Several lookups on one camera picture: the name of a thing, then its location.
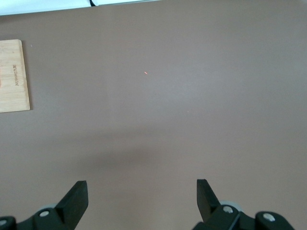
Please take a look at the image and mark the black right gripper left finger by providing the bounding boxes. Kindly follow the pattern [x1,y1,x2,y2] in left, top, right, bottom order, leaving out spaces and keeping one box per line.
[16,181,89,230]

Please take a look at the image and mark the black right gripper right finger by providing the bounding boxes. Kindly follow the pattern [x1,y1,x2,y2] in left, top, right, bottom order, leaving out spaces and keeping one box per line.
[193,179,256,230]

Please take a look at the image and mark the bamboo cutting board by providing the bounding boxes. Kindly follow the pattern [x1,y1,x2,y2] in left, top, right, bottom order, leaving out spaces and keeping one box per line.
[0,39,31,113]

